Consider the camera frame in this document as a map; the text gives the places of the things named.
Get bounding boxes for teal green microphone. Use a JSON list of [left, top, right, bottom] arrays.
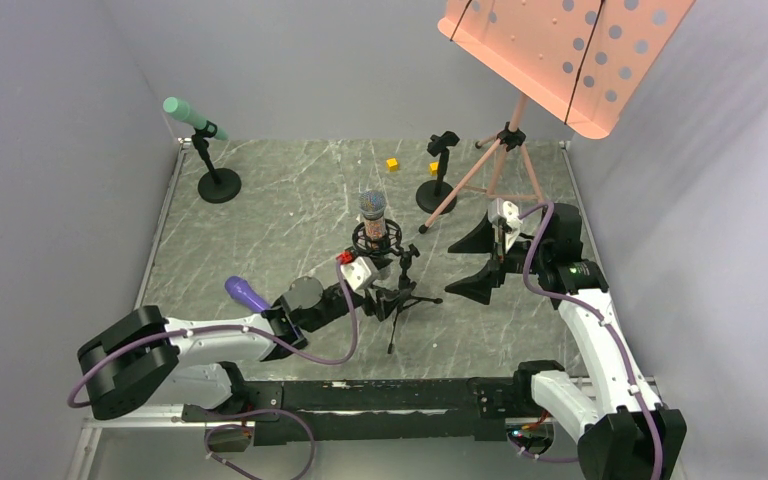
[[162, 96, 228, 141]]

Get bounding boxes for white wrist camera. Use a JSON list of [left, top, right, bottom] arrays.
[[487, 198, 522, 237], [336, 250, 385, 292]]

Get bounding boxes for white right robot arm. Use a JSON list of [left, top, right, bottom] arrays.
[[445, 199, 687, 479]]

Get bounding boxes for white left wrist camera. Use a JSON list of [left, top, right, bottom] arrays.
[[336, 250, 385, 292]]

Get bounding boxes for silver glitter microphone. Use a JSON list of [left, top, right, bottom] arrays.
[[359, 190, 390, 261]]

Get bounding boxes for purple microphone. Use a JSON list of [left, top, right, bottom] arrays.
[[224, 276, 271, 313]]

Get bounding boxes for black round-base holder stand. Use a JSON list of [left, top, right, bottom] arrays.
[[415, 131, 460, 214]]

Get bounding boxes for black tripod shock-mount stand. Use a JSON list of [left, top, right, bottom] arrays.
[[345, 218, 443, 355]]

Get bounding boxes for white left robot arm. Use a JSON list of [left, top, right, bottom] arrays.
[[67, 277, 397, 420]]

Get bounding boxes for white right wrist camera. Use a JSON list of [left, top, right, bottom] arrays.
[[487, 198, 522, 237]]

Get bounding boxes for black round-base clip stand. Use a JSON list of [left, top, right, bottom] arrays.
[[191, 121, 242, 204]]

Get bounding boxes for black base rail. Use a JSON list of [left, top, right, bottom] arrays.
[[180, 377, 542, 446]]

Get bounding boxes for pink music stand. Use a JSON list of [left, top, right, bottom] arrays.
[[418, 0, 698, 235]]

